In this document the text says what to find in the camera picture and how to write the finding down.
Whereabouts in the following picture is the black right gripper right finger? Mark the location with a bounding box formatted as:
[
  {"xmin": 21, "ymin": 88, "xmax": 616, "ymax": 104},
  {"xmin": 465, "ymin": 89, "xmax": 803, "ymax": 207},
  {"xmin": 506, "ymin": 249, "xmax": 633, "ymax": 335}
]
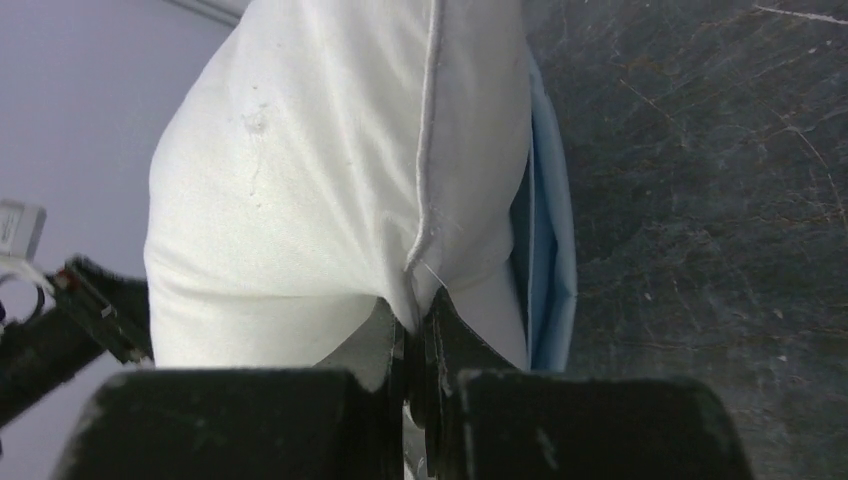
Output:
[{"xmin": 420, "ymin": 291, "xmax": 753, "ymax": 479}]

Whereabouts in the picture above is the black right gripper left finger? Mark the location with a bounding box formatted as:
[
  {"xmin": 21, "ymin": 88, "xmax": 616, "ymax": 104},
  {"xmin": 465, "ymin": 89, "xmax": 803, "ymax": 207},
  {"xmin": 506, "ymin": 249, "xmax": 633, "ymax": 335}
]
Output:
[{"xmin": 53, "ymin": 301, "xmax": 404, "ymax": 480}]

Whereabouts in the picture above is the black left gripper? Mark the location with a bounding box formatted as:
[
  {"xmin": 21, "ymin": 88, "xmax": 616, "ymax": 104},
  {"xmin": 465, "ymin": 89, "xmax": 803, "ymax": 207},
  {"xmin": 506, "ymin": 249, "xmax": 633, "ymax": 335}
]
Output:
[{"xmin": 1, "ymin": 255, "xmax": 153, "ymax": 426}]

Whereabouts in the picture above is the light blue pillowcase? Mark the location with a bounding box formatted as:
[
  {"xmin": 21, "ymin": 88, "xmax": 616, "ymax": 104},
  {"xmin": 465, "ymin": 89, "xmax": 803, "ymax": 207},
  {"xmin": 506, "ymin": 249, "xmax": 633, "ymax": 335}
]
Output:
[{"xmin": 510, "ymin": 52, "xmax": 578, "ymax": 372}]

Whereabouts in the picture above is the white pillow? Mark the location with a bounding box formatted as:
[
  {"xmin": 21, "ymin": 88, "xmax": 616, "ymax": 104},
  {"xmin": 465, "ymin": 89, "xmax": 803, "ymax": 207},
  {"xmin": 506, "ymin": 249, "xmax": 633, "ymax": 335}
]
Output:
[{"xmin": 144, "ymin": 0, "xmax": 531, "ymax": 368}]

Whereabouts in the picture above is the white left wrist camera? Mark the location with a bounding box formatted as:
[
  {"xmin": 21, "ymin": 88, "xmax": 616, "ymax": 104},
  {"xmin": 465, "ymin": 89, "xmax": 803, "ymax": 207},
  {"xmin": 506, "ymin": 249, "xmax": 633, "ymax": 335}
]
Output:
[{"xmin": 1, "ymin": 199, "xmax": 47, "ymax": 261}]

